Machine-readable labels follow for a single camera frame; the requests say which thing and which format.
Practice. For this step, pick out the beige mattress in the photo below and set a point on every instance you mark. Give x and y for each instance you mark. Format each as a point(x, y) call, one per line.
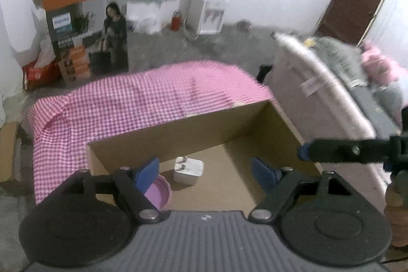
point(318, 93)

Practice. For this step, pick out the white charger plug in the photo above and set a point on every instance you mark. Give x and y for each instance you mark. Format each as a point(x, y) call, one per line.
point(188, 171)

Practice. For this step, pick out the white plastic bag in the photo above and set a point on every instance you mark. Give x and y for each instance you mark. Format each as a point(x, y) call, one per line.
point(148, 25)

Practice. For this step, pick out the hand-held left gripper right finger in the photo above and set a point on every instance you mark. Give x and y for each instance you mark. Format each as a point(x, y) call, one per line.
point(264, 175)

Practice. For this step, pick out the pink checkered tablecloth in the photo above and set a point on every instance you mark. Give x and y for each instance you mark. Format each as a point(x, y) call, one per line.
point(127, 100)

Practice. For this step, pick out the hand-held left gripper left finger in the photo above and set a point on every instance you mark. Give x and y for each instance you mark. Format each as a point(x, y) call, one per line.
point(148, 174)

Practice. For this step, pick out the pink plush cloth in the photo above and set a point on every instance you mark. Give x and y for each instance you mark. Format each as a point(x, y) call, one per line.
point(382, 65)

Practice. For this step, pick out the brown cardboard box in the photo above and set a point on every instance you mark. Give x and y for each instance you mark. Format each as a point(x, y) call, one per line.
point(207, 131)

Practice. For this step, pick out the red thermos bottle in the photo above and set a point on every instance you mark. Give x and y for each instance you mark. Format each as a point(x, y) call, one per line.
point(176, 22)

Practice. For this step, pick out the pink plastic bowl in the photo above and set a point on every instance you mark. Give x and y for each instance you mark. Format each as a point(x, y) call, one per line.
point(159, 195)

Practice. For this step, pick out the black object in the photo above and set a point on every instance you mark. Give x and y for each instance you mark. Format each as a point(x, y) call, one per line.
point(264, 73)

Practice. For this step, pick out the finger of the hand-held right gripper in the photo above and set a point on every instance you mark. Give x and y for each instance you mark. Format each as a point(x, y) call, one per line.
point(334, 151)

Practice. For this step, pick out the red bag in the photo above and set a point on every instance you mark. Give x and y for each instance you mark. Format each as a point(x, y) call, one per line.
point(38, 74)

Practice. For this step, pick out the grey blanket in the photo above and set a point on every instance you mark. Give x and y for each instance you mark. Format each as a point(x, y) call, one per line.
point(338, 58)

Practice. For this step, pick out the flat cardboard piece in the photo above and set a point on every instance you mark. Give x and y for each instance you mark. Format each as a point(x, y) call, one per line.
point(8, 151)

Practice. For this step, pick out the person's right hand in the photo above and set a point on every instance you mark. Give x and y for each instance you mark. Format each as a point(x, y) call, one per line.
point(398, 211)

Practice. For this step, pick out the white water dispenser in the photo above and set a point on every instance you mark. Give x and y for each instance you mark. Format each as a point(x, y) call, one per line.
point(207, 15)

